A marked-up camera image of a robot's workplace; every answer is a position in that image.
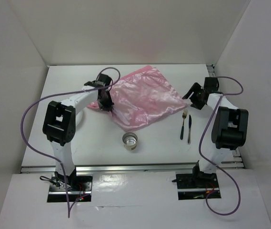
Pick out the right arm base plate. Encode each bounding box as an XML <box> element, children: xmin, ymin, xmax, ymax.
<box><xmin>172</xmin><ymin>173</ymin><xmax>221</xmax><ymax>200</ymax></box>

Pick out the aluminium front rail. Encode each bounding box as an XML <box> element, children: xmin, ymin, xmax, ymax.
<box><xmin>20</xmin><ymin>162</ymin><xmax>245</xmax><ymax>174</ymax></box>

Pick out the silver table knife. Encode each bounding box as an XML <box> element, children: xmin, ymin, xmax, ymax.
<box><xmin>187</xmin><ymin>115</ymin><xmax>192</xmax><ymax>145</ymax></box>

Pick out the small metal cup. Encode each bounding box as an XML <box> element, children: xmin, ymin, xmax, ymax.
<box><xmin>122</xmin><ymin>132</ymin><xmax>138</xmax><ymax>151</ymax></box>

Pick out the white round plate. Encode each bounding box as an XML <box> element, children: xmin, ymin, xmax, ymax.
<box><xmin>75</xmin><ymin>110</ymin><xmax>83</xmax><ymax>128</ymax></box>

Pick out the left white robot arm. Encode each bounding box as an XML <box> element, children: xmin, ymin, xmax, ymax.
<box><xmin>42</xmin><ymin>73</ymin><xmax>114</xmax><ymax>190</ymax></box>

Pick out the pink rose satin cloth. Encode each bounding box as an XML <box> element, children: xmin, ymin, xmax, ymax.
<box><xmin>87</xmin><ymin>64</ymin><xmax>188</xmax><ymax>132</ymax></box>

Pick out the gold fork dark handle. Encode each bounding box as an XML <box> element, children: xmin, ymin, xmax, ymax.
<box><xmin>180</xmin><ymin>109</ymin><xmax>188</xmax><ymax>140</ymax></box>

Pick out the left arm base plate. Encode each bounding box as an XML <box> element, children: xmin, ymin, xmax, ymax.
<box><xmin>40</xmin><ymin>175</ymin><xmax>93</xmax><ymax>203</ymax></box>

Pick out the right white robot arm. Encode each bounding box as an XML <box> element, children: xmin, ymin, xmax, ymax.
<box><xmin>183</xmin><ymin>76</ymin><xmax>249</xmax><ymax>188</ymax></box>

